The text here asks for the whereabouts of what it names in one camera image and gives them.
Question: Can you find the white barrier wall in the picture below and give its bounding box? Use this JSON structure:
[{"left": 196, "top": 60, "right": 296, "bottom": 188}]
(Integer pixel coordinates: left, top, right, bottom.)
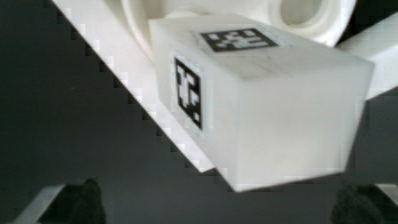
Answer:
[
  {"left": 51, "top": 0, "right": 214, "bottom": 172},
  {"left": 339, "top": 15, "right": 398, "bottom": 99}
]

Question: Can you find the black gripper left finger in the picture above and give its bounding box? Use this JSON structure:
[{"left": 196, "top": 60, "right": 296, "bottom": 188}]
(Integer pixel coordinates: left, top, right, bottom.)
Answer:
[{"left": 36, "top": 179, "right": 106, "bottom": 224}]

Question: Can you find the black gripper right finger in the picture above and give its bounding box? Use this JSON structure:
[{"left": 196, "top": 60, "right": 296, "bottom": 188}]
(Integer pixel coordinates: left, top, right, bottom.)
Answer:
[{"left": 330, "top": 183, "right": 398, "bottom": 224}]

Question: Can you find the white front barrier wall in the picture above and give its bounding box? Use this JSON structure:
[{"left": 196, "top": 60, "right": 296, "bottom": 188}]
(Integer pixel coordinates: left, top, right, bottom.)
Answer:
[{"left": 51, "top": 0, "right": 214, "bottom": 172}]

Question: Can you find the white round stool seat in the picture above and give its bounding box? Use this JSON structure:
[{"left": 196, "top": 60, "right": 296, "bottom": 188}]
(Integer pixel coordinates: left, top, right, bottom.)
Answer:
[{"left": 102, "top": 0, "right": 358, "bottom": 58}]

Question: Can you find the white stool leg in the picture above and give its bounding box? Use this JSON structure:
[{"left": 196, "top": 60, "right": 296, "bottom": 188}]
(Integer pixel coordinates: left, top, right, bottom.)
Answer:
[{"left": 148, "top": 15, "right": 372, "bottom": 191}]

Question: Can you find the white right barrier wall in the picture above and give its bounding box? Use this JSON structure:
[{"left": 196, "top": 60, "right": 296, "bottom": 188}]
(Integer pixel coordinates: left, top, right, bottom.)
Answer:
[{"left": 339, "top": 15, "right": 398, "bottom": 99}]

